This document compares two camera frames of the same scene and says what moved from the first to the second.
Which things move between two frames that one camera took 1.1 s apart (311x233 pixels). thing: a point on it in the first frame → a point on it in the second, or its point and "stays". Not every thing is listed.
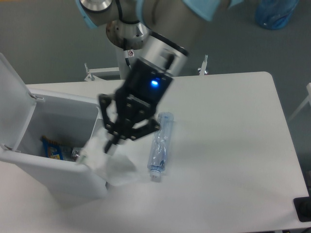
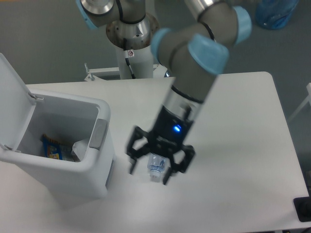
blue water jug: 274,14 stays
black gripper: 134,101 → 171,130
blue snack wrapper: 52,150 stays
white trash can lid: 17,106 stays
